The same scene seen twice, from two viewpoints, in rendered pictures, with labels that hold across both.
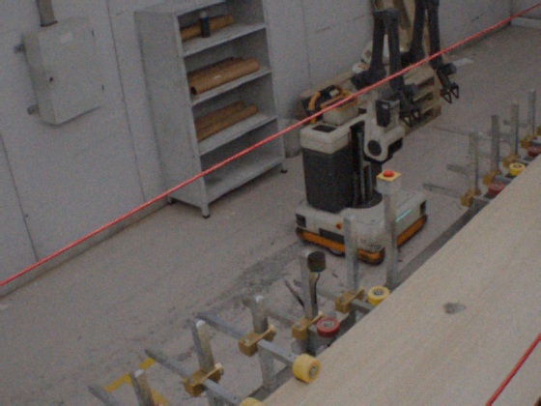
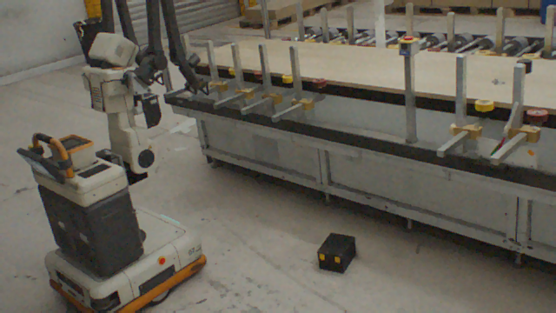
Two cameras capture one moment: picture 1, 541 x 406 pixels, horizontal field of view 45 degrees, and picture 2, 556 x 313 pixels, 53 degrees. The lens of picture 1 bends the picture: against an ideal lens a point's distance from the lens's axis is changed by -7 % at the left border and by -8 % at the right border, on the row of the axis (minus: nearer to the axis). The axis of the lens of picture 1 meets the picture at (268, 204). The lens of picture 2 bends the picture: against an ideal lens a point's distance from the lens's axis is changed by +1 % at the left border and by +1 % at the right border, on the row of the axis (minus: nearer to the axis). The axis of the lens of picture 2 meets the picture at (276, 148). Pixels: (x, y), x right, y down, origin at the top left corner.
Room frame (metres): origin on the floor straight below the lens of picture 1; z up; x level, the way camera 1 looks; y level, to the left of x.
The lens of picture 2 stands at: (3.04, 2.08, 1.85)
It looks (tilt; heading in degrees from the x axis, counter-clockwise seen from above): 23 degrees down; 271
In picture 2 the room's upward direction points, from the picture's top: 8 degrees counter-clockwise
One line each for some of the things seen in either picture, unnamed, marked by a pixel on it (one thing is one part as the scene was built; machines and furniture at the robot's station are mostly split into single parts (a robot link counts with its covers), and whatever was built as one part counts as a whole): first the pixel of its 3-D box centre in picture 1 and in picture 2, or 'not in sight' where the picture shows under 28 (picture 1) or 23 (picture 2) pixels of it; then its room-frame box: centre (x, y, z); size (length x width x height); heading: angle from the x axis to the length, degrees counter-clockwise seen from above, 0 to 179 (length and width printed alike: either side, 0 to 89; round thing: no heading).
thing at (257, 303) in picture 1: (265, 352); not in sight; (1.86, 0.08, 0.87); 0.04 x 0.04 x 0.48; 44
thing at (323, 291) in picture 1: (337, 297); (464, 136); (2.21, -0.22, 0.81); 0.43 x 0.03 x 0.04; 44
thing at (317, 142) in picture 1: (347, 152); (91, 200); (4.06, -0.54, 0.59); 0.55 x 0.34 x 0.83; 134
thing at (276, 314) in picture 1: (287, 319); (517, 142); (2.07, -0.01, 0.84); 0.43 x 0.03 x 0.04; 44
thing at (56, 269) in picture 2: not in sight; (70, 281); (4.21, -0.36, 0.23); 0.41 x 0.02 x 0.08; 134
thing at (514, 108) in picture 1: (514, 143); (240, 79); (3.24, -1.37, 0.89); 0.04 x 0.04 x 0.48; 44
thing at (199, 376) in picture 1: (204, 378); not in sight; (1.67, 0.27, 0.95); 0.14 x 0.06 x 0.05; 134
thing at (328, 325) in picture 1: (328, 335); (536, 123); (1.92, -0.15, 0.85); 0.08 x 0.08 x 0.11
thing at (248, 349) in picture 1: (257, 338); not in sight; (1.84, 0.09, 0.95); 0.14 x 0.06 x 0.05; 134
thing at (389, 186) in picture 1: (388, 184); (408, 47); (2.38, -0.47, 1.18); 0.07 x 0.07 x 0.08; 44
